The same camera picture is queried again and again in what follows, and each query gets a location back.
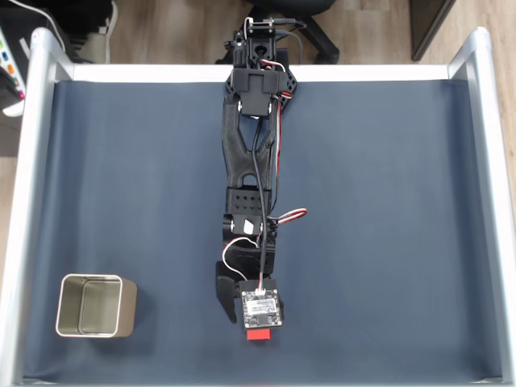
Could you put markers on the red cube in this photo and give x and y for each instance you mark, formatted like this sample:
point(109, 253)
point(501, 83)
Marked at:
point(258, 335)

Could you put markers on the square metal container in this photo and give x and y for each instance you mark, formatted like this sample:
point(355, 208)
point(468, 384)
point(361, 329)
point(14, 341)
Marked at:
point(101, 310)

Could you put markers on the dark blue table mat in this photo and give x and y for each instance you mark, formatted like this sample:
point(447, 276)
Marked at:
point(363, 221)

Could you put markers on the black office chair base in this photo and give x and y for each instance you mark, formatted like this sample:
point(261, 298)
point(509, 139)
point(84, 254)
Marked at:
point(322, 40)

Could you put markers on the dark cabinet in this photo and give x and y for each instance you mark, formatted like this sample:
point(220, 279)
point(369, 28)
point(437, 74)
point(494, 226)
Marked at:
point(431, 24)

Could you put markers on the white device with coloured buttons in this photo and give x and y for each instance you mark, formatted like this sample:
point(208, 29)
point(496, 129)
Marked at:
point(10, 60)

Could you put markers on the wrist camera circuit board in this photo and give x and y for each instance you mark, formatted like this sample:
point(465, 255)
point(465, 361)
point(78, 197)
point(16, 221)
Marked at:
point(261, 308)

